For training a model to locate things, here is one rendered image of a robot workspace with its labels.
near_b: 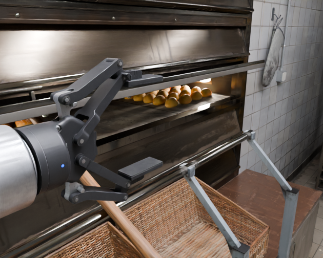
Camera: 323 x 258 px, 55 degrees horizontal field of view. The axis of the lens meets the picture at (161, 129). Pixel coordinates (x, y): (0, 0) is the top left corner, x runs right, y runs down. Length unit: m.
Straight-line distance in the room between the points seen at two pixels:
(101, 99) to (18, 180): 0.14
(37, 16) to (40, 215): 0.65
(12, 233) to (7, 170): 0.85
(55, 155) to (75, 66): 0.78
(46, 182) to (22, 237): 0.83
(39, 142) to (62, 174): 0.04
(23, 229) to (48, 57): 0.57
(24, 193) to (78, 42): 0.86
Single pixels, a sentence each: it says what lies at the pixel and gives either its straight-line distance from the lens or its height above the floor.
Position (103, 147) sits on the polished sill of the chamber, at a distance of 1.25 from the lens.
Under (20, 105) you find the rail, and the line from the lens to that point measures 0.87.
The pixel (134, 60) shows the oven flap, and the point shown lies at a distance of 1.27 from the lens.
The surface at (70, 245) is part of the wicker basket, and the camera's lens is 1.28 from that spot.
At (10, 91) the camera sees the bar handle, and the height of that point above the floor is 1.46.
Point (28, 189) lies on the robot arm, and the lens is 0.32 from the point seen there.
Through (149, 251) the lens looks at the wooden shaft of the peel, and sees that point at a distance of 0.75.
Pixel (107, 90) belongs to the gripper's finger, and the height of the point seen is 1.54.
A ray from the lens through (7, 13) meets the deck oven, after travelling 1.01.
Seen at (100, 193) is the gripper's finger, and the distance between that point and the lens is 0.42.
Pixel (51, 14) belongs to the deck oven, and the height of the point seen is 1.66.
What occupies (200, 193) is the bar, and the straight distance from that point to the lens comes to 1.06.
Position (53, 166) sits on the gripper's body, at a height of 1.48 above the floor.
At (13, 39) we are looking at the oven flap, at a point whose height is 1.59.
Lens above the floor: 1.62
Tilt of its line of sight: 18 degrees down
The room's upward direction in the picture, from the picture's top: straight up
